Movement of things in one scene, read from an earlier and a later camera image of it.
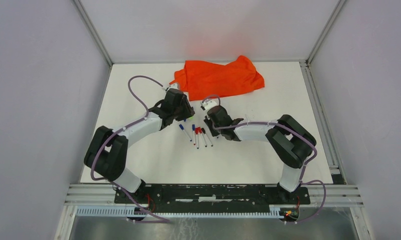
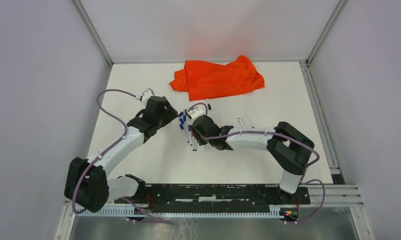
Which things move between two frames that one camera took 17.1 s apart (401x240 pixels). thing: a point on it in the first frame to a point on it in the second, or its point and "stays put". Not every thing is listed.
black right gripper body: x=215 y=132 to x=199 y=138
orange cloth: x=203 y=80 stays put
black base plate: x=213 y=196 stays put
